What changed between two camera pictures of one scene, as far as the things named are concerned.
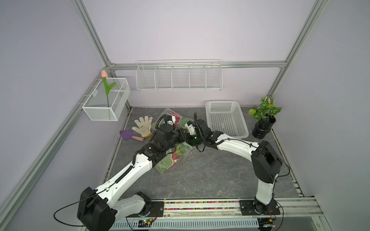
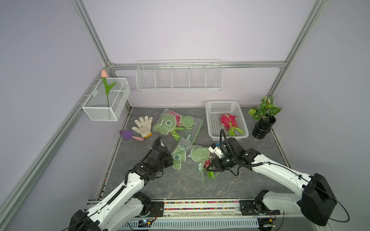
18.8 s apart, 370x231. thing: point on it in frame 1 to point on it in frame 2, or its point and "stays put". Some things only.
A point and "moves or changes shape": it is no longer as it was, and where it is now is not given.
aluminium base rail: [296, 209] stays put
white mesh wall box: [96, 105] stays put
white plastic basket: [227, 116] stays put
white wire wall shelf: [179, 75] stays put
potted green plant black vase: [265, 115] stays put
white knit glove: [145, 126] stays put
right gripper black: [187, 139] to [216, 164]
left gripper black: [181, 135] to [167, 157]
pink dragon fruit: [175, 158] to [230, 124]
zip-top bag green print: [168, 116] stays put
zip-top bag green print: [176, 158] moves or changes shape
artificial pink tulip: [108, 88] stays put
